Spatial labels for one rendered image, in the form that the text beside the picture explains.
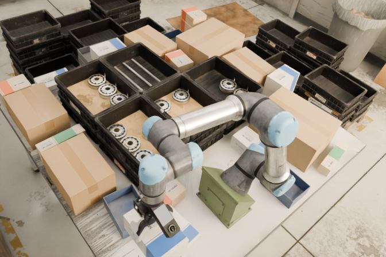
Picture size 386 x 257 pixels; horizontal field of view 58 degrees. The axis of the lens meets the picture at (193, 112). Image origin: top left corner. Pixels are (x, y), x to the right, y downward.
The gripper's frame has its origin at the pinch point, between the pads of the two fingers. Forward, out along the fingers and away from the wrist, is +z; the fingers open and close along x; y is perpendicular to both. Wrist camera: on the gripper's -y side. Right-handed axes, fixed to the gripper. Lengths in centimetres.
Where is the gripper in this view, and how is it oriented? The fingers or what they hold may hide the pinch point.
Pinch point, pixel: (155, 230)
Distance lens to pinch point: 123.0
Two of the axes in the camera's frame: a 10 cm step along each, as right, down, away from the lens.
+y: -6.5, -5.8, 4.9
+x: -7.6, 4.1, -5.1
